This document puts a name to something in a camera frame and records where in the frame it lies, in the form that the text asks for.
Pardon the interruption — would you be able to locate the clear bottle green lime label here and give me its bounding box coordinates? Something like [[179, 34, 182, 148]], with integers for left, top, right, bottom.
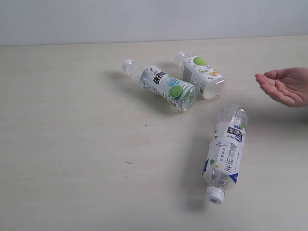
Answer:
[[122, 59, 198, 112]]

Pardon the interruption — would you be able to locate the clear bottle blue white label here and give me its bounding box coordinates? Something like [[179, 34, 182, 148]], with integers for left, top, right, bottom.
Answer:
[[202, 104, 249, 205]]

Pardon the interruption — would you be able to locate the person's open hand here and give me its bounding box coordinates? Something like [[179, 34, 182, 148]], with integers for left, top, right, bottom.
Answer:
[[255, 67, 308, 108]]

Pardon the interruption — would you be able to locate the clear bottle white fruit label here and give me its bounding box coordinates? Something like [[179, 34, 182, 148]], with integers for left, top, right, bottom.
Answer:
[[174, 51, 226, 100]]

